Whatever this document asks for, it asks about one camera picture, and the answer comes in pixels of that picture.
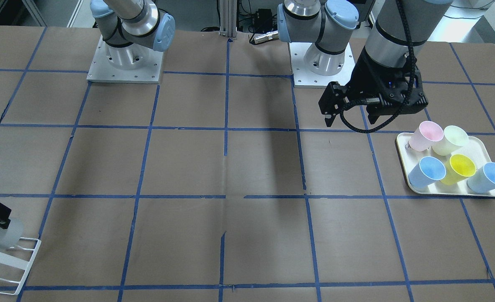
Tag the pale green plastic cup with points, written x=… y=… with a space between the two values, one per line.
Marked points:
x=454 y=138

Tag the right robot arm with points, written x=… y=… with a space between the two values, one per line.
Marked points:
x=41 y=105

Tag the white wire cup rack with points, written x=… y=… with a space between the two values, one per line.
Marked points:
x=20 y=264

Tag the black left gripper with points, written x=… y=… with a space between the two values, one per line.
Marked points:
x=368 y=77

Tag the pink plastic cup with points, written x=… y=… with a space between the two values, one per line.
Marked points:
x=426 y=135

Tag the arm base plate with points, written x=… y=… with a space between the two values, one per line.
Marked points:
x=314 y=69
x=131 y=64

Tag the blue cup near tray corner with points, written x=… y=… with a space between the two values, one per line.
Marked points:
x=483 y=180

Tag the yellow plastic cup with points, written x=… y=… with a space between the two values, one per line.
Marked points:
x=458 y=167

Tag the blue cup middle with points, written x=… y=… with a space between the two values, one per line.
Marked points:
x=428 y=171

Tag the aluminium frame post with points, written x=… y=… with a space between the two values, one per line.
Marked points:
x=228 y=17

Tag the grey plastic cup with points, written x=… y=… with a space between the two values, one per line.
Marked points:
x=10 y=236

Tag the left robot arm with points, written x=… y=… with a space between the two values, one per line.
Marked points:
x=400 y=30

